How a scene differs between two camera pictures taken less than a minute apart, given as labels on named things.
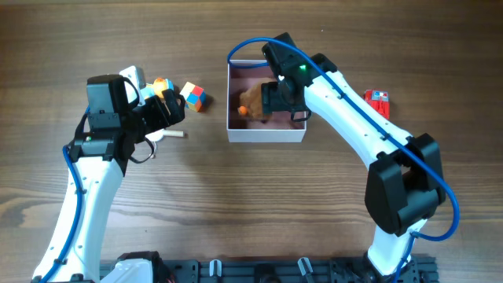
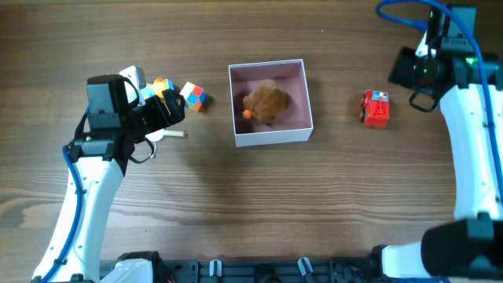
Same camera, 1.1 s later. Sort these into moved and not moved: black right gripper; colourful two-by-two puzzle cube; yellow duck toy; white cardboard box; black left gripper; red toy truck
Moved: black right gripper; white cardboard box
Not moved: black left gripper; yellow duck toy; colourful two-by-two puzzle cube; red toy truck
